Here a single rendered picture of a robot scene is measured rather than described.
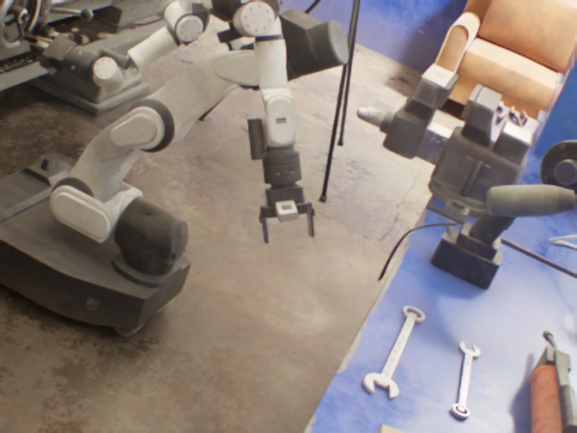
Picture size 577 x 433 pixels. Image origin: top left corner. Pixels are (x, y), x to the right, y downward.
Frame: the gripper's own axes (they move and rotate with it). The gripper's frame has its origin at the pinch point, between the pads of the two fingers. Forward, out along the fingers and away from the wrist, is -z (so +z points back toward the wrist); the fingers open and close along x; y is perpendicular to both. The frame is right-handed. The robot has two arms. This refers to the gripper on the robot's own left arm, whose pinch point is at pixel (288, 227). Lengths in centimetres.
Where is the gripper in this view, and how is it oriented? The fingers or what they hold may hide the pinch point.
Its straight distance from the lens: 225.5
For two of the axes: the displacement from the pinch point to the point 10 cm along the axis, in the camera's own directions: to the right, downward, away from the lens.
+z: -1.0, -9.8, -1.9
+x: -9.8, 1.3, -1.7
